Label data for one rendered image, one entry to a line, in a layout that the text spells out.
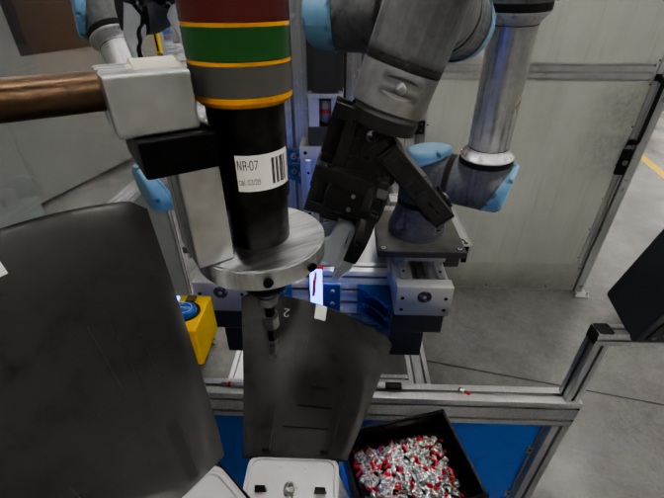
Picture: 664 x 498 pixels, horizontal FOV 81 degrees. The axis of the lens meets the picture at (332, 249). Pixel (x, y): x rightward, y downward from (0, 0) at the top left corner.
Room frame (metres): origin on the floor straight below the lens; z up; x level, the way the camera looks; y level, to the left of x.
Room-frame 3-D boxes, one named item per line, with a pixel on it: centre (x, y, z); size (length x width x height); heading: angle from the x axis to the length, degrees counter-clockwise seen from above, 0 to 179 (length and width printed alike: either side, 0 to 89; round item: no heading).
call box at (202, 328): (0.55, 0.32, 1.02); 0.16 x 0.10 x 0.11; 88
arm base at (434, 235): (0.92, -0.23, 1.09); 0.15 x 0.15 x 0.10
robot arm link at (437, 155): (0.91, -0.24, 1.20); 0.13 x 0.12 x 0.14; 60
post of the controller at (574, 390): (0.52, -0.50, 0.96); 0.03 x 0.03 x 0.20; 88
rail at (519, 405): (0.54, -0.07, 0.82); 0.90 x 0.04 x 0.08; 88
